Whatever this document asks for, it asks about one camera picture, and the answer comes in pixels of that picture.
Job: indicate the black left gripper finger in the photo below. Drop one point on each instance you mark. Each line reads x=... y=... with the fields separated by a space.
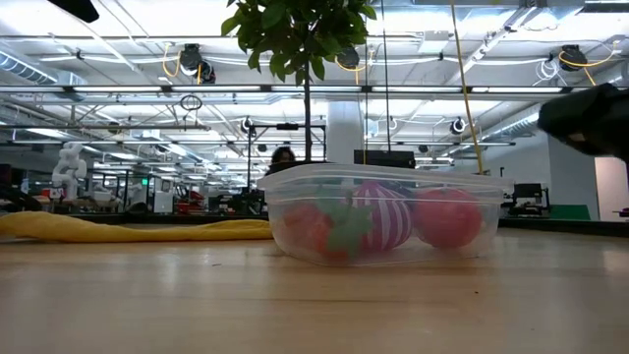
x=74 y=7

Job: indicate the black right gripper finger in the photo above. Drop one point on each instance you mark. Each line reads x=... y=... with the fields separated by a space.
x=589 y=118

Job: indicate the small red strawberry toy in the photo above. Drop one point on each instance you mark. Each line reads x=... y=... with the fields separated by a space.
x=314 y=231

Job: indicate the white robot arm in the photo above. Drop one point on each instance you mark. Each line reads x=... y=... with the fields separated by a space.
x=69 y=167

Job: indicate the black monitor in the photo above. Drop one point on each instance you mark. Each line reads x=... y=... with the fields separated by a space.
x=528 y=191

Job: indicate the green board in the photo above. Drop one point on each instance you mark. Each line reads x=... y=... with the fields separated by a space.
x=570 y=212

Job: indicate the white cabinet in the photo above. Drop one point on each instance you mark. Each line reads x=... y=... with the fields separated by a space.
x=162 y=194

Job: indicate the black perforated box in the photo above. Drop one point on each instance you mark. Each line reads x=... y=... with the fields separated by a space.
x=383 y=158

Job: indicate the clear plastic container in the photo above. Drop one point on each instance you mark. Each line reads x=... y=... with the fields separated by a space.
x=383 y=174

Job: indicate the green potted plant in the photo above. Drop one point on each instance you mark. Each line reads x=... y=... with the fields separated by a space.
x=295 y=29

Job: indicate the yellow cloth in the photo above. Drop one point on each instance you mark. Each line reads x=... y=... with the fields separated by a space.
x=123 y=228

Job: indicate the person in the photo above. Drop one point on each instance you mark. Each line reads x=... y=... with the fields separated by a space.
x=282 y=157

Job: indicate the black aluminium table frame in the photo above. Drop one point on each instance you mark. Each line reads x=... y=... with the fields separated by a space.
x=565 y=227

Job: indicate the black gantry frame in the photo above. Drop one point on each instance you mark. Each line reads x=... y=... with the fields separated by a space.
x=287 y=126

